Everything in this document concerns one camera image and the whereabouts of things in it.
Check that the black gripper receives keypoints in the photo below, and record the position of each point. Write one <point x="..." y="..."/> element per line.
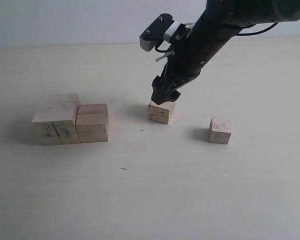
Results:
<point x="191" y="55"/>

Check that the third largest wooden cube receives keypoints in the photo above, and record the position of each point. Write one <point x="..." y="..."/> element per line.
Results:
<point x="161" y="113"/>

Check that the smallest wooden cube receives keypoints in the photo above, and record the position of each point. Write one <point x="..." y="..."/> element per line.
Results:
<point x="220" y="130"/>

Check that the second largest wooden cube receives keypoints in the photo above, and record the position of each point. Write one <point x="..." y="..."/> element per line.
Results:
<point x="92" y="123"/>

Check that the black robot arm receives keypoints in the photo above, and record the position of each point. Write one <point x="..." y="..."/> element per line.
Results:
<point x="242" y="14"/>

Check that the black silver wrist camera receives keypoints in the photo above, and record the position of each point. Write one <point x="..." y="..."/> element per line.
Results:
<point x="163" y="29"/>

